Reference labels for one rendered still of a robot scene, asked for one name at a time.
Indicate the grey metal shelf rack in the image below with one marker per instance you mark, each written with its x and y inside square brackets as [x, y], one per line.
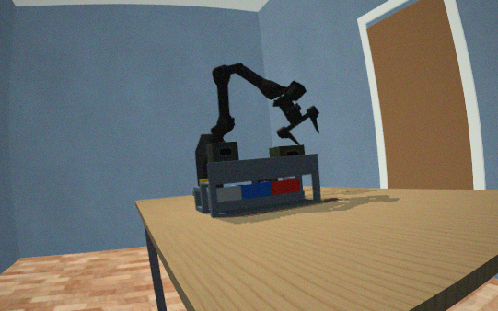
[257, 169]

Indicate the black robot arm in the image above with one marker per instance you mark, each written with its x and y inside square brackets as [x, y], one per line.
[269, 89]

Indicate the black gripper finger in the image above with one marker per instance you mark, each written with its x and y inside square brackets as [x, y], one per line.
[288, 135]
[313, 117]

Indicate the olive green case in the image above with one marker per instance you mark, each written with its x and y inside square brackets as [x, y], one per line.
[290, 150]

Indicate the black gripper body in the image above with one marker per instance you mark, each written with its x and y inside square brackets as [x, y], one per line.
[296, 120]

